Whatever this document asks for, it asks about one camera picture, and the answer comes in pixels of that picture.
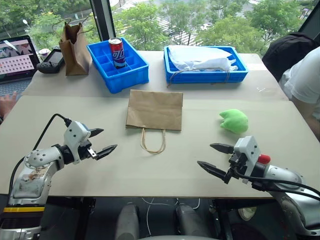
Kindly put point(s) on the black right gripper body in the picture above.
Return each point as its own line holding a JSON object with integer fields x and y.
{"x": 236, "y": 165}

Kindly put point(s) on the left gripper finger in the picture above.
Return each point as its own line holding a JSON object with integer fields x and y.
{"x": 96, "y": 131}
{"x": 106, "y": 150}

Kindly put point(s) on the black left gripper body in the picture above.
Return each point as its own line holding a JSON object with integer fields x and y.
{"x": 86, "y": 151}

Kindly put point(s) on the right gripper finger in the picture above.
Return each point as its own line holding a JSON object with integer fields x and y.
{"x": 212, "y": 169}
{"x": 222, "y": 148}

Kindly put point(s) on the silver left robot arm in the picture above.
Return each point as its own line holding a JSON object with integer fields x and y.
{"x": 37, "y": 157}

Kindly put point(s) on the person bare forearm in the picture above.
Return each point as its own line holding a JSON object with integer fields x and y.
{"x": 307, "y": 112}

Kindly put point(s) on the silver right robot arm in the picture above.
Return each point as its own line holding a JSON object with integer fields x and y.
{"x": 282, "y": 175}

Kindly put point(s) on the flat brown paper bag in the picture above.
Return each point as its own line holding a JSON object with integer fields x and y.
{"x": 155, "y": 110}

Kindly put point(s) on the standing brown paper bag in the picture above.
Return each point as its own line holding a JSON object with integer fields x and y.
{"x": 75, "y": 55}

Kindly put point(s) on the bystander bare hand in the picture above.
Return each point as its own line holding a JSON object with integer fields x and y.
{"x": 6, "y": 103}

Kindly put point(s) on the green plush toy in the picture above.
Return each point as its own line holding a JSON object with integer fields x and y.
{"x": 235, "y": 122}

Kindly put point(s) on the white shoe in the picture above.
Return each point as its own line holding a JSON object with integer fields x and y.
{"x": 246, "y": 213}

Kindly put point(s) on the grey rounded robot leg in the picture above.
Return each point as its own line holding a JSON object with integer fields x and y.
{"x": 127, "y": 222}
{"x": 190, "y": 222}

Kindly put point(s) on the blue compartment crate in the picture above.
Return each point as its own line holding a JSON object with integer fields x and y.
{"x": 120, "y": 75}

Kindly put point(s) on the blue shallow plastic crate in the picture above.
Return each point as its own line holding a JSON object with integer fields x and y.
{"x": 205, "y": 75}

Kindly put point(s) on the red and blue cola can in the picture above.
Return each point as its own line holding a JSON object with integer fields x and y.
{"x": 118, "y": 53}

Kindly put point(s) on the black handheld controller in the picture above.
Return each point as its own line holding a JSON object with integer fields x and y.
{"x": 51, "y": 62}

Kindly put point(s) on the white and purple cup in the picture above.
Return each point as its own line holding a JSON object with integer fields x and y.
{"x": 44, "y": 53}

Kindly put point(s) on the white plastic bags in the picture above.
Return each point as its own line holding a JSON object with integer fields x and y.
{"x": 200, "y": 56}

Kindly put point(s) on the person in white t-shirt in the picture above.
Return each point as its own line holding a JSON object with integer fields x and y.
{"x": 302, "y": 75}

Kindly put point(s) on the open laptop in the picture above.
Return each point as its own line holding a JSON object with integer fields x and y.
{"x": 15, "y": 57}

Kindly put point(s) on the black backpack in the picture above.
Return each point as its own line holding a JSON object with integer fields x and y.
{"x": 285, "y": 52}

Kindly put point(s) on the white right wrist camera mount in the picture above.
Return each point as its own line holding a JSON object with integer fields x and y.
{"x": 247, "y": 150}

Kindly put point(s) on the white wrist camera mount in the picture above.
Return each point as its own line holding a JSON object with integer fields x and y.
{"x": 75, "y": 135}
{"x": 247, "y": 150}

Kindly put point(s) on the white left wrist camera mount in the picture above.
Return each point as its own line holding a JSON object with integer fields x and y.
{"x": 75, "y": 135}

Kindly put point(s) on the black window frame post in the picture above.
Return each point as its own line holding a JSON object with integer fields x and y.
{"x": 102, "y": 20}

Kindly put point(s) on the black slanted window frame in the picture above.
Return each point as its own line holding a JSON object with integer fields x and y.
{"x": 311, "y": 17}

